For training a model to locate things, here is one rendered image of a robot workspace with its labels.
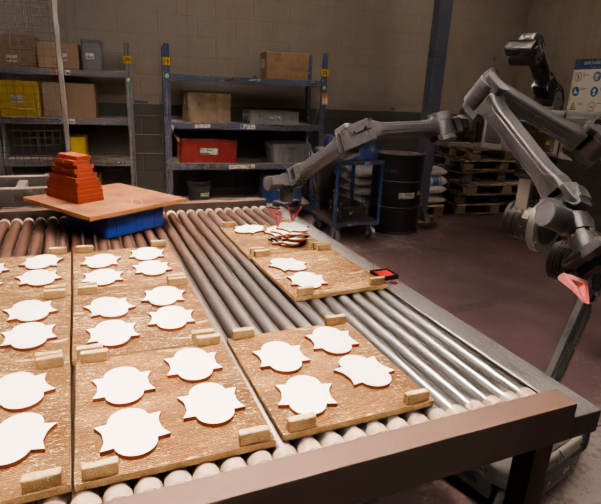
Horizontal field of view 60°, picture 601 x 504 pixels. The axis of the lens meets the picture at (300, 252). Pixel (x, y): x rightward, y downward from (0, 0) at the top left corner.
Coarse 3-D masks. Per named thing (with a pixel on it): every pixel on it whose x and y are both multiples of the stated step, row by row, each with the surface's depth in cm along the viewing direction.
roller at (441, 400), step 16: (224, 208) 277; (240, 224) 250; (336, 304) 162; (352, 320) 152; (368, 336) 143; (384, 352) 135; (400, 368) 129; (416, 384) 122; (432, 384) 121; (448, 400) 115
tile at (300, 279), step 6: (288, 276) 176; (294, 276) 176; (300, 276) 176; (306, 276) 177; (312, 276) 177; (318, 276) 177; (294, 282) 171; (300, 282) 171; (306, 282) 171; (312, 282) 172; (318, 282) 172; (324, 282) 172; (318, 288) 169
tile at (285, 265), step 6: (276, 258) 193; (282, 258) 194; (276, 264) 187; (282, 264) 187; (288, 264) 188; (294, 264) 188; (300, 264) 188; (306, 264) 191; (282, 270) 183; (288, 270) 183; (294, 270) 183; (300, 270) 183
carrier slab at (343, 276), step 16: (272, 256) 198; (288, 256) 199; (304, 256) 200; (320, 256) 201; (336, 256) 202; (272, 272) 182; (288, 272) 182; (320, 272) 184; (336, 272) 185; (352, 272) 185; (368, 272) 186; (288, 288) 168; (320, 288) 170; (336, 288) 170; (352, 288) 171; (368, 288) 173
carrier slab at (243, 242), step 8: (272, 224) 243; (224, 232) 227; (232, 232) 227; (232, 240) 216; (240, 240) 216; (248, 240) 217; (256, 240) 217; (264, 240) 218; (312, 240) 221; (240, 248) 206; (248, 248) 206; (264, 248) 207; (272, 248) 208; (280, 248) 208; (288, 248) 209; (296, 248) 209; (304, 248) 210; (312, 248) 210; (248, 256) 198
